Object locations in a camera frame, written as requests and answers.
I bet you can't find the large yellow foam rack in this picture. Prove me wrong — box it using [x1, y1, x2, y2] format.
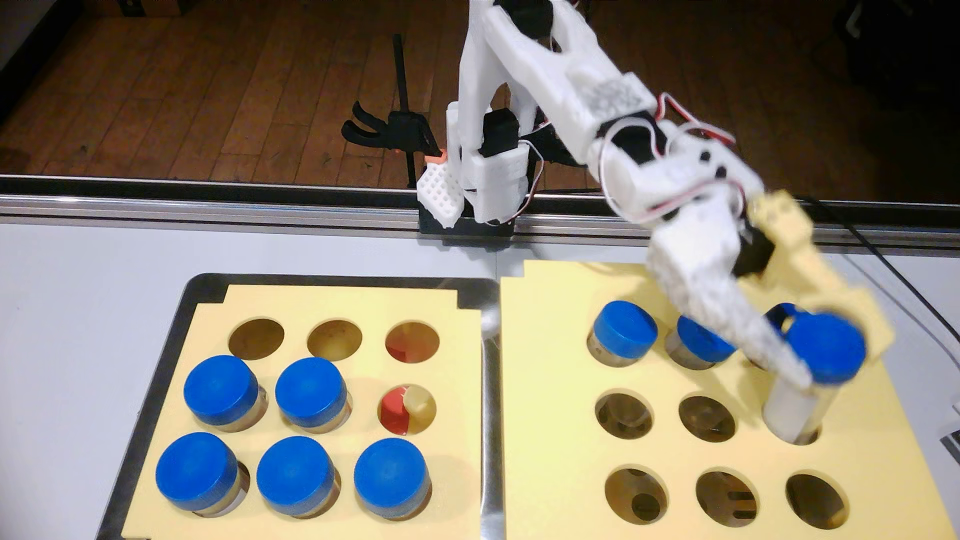
[498, 258, 957, 540]

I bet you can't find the yellow foam rack in tray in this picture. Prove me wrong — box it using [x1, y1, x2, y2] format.
[120, 283, 485, 540]

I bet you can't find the small grey object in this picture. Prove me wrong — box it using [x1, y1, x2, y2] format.
[939, 401, 960, 466]

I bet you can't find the metal tray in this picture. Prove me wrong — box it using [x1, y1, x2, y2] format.
[96, 272, 505, 540]

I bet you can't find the aluminium table rail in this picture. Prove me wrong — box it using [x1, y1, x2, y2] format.
[0, 174, 960, 252]

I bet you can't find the white gripper with motor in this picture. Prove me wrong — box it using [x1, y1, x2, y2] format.
[587, 118, 897, 393]

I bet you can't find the white perforated board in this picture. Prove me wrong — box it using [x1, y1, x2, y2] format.
[416, 159, 466, 228]

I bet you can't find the long black cable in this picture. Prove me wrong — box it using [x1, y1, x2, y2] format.
[795, 195, 960, 342]

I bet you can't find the dark bulky object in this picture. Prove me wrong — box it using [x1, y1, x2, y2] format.
[810, 0, 960, 114]

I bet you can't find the blue capped clear test tube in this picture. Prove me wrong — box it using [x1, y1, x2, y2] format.
[665, 313, 740, 371]
[761, 311, 867, 446]
[154, 430, 251, 519]
[586, 300, 660, 369]
[183, 354, 269, 433]
[274, 356, 354, 434]
[353, 437, 434, 522]
[255, 435, 342, 520]
[750, 301, 807, 372]

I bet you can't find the black clamp with orange trigger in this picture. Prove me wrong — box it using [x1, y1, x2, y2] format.
[341, 33, 451, 189]

